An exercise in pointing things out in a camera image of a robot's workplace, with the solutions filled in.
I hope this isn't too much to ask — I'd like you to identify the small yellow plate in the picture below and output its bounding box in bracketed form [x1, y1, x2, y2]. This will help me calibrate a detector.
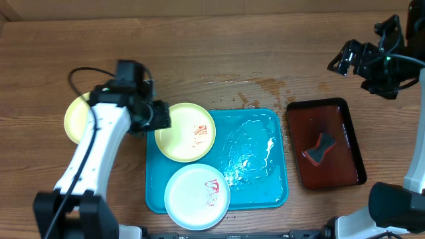
[155, 103, 216, 163]

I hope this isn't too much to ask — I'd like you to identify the large yellow plate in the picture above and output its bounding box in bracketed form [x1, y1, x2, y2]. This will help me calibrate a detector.
[64, 92, 90, 144]

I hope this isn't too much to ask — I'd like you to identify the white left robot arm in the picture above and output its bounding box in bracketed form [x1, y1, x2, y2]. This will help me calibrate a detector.
[33, 80, 171, 238]

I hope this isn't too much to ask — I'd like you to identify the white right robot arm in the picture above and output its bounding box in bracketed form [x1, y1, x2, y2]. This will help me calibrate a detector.
[320, 0, 424, 239]

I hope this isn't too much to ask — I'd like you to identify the dark red water tray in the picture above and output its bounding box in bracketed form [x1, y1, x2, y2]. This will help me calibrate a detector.
[286, 98, 367, 191]

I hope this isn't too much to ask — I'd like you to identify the teal plastic tray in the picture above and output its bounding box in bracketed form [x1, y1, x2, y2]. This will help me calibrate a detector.
[145, 109, 289, 213]

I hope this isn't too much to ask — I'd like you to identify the light blue plate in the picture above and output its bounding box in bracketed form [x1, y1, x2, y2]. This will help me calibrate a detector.
[164, 163, 230, 231]

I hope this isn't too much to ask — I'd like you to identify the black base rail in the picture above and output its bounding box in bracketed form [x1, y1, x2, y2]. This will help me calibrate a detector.
[142, 226, 334, 239]

